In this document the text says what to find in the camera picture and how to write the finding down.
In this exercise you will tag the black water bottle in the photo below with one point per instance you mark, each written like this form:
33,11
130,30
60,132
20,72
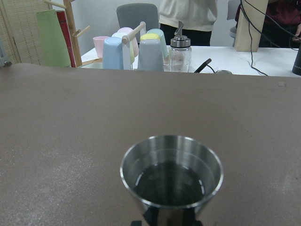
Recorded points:
297,64

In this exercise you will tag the wooden cup rack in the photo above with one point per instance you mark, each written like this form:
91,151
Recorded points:
77,33

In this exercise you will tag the yellow plastic cup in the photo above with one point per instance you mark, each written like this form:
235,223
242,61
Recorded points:
150,36

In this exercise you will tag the red rolled mat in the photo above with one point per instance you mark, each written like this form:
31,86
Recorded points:
65,30

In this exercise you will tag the grey office chair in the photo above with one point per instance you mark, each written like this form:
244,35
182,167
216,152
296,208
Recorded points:
130,15

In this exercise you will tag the glass pump bottle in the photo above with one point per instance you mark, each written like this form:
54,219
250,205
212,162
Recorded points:
180,51

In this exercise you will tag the green rolled mat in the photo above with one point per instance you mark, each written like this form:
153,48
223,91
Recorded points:
54,48

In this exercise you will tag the grey plastic cup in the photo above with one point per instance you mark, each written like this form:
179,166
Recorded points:
150,56

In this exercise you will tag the person in maroon shirt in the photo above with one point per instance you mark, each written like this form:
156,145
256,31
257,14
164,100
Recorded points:
269,24

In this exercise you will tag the person in cream sweater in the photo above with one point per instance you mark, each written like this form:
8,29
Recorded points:
198,17

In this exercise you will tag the green plastic cup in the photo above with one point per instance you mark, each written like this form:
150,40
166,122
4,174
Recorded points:
161,35

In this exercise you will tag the blue plastic cup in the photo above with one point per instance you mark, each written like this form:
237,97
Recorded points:
112,53

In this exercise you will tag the steel jigger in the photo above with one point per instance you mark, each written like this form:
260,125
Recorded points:
171,178

